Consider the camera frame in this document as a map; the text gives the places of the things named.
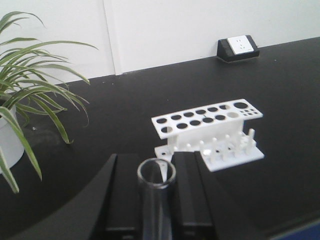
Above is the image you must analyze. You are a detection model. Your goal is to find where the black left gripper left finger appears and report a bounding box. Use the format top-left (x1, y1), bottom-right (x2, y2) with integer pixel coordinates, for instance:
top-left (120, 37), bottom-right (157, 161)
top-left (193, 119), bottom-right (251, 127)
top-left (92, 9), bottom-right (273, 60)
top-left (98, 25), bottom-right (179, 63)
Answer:
top-left (14, 154), bottom-right (140, 240)

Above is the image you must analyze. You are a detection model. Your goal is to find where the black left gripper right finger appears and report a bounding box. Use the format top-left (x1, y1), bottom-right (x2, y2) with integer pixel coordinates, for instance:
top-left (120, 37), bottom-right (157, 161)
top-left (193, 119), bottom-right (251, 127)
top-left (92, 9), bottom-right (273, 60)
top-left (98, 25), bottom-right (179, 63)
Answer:
top-left (173, 151), bottom-right (320, 240)

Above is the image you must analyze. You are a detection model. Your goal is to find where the white test tube rack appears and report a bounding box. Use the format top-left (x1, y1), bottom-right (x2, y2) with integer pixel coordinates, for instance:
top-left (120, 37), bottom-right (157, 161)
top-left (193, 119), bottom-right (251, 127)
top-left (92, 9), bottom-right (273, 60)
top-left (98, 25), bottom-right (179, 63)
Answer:
top-left (151, 99), bottom-right (265, 172)

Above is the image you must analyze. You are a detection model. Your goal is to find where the white plant pot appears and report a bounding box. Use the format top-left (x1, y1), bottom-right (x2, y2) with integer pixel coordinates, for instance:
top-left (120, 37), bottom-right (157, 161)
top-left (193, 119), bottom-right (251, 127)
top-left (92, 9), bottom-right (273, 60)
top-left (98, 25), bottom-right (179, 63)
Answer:
top-left (0, 117), bottom-right (25, 169)

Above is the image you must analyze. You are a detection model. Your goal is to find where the green spider plant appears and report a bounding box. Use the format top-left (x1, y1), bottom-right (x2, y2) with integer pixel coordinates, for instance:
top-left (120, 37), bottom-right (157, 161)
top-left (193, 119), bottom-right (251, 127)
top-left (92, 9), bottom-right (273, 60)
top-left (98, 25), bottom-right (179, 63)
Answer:
top-left (0, 11), bottom-right (99, 195)

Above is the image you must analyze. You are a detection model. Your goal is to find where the black white power socket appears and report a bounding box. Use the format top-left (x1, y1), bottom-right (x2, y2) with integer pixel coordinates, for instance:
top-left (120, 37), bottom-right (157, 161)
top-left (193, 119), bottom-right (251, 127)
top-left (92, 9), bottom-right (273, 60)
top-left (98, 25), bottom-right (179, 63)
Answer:
top-left (216, 35), bottom-right (260, 63)

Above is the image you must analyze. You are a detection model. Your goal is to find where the white wall cable duct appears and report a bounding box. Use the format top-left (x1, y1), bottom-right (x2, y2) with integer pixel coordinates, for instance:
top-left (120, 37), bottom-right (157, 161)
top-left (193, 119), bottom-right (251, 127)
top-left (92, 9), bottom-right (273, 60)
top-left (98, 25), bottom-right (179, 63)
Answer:
top-left (103, 0), bottom-right (124, 76)

